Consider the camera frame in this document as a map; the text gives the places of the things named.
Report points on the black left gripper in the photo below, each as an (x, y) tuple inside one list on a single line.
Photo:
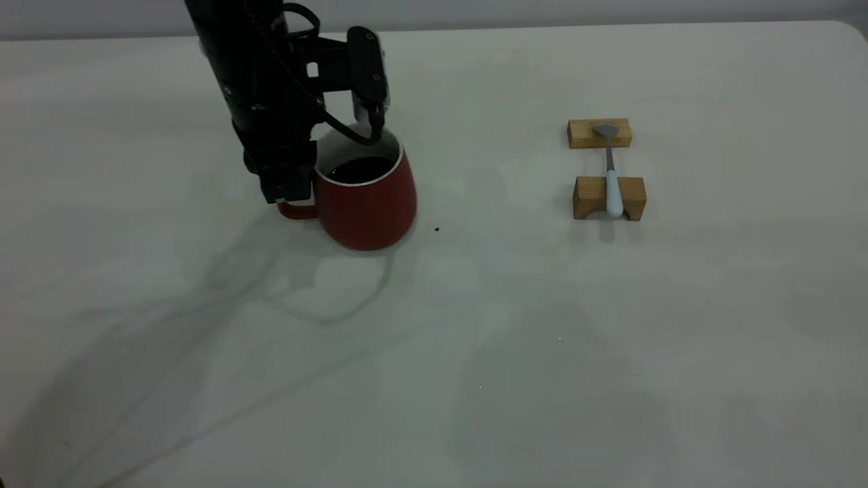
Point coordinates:
[(271, 102)]

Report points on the red ceramic mug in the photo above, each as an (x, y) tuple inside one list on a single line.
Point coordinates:
[(366, 217)]

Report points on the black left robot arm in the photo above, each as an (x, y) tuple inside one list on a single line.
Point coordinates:
[(234, 27)]

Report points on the dark coffee liquid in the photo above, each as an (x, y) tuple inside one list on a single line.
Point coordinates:
[(359, 171)]

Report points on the flat rectangular wooden block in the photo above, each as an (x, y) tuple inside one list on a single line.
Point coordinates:
[(580, 134)]

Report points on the arched wooden block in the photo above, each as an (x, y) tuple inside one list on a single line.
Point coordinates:
[(586, 193)]

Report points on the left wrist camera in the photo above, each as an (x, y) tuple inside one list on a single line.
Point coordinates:
[(366, 68)]

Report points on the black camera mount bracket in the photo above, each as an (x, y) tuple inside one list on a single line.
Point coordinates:
[(332, 47)]

